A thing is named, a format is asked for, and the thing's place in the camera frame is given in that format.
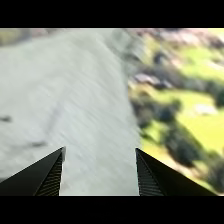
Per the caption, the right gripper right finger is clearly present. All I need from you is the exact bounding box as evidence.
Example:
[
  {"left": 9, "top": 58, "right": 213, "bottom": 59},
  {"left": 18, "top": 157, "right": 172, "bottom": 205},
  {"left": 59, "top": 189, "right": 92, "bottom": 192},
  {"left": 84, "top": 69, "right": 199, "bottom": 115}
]
[{"left": 135, "top": 147, "right": 217, "bottom": 197}]

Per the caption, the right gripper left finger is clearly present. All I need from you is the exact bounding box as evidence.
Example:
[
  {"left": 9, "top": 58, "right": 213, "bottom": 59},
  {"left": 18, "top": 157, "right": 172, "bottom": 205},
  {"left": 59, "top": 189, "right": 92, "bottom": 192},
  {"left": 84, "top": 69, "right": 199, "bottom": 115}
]
[{"left": 0, "top": 146, "right": 67, "bottom": 197}]

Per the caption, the grey T-shirt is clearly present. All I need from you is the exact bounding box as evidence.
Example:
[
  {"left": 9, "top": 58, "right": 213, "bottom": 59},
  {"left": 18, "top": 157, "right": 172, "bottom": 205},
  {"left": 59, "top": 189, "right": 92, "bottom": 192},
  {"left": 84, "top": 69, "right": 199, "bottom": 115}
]
[{"left": 0, "top": 28, "right": 143, "bottom": 197}]

